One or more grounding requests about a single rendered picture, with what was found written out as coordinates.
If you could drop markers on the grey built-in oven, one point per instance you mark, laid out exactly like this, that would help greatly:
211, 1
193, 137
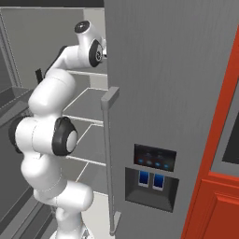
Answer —
228, 146

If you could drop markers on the red cupboard run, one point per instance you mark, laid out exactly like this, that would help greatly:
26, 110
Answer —
214, 202

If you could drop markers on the grey open fridge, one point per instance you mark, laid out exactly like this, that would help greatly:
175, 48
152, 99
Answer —
18, 46

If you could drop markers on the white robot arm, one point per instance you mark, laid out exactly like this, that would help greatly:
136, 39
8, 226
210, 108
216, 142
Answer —
49, 99

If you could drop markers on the grey fridge door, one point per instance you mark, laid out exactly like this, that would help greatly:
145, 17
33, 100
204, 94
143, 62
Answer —
174, 93

